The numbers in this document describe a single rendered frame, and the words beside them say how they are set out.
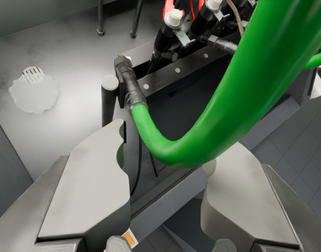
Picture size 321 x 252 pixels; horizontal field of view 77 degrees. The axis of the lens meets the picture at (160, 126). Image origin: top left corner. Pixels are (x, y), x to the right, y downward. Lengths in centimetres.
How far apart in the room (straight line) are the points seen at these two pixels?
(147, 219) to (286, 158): 167
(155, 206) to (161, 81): 24
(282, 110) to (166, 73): 31
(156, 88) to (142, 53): 8
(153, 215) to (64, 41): 47
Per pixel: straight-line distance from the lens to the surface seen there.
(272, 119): 56
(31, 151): 52
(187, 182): 41
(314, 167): 217
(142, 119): 16
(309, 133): 222
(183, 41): 31
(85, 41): 61
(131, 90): 19
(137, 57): 42
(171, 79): 41
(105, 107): 24
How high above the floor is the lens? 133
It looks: 69 degrees down
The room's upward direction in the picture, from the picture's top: 49 degrees clockwise
